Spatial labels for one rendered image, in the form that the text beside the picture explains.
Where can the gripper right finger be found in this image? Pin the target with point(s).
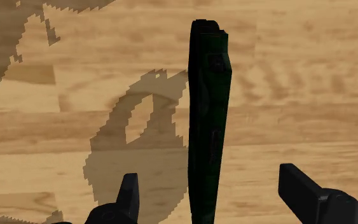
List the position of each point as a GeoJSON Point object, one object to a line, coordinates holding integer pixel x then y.
{"type": "Point", "coordinates": [315, 198]}

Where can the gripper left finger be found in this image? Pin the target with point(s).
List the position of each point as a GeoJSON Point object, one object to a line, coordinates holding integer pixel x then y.
{"type": "Point", "coordinates": [126, 204]}

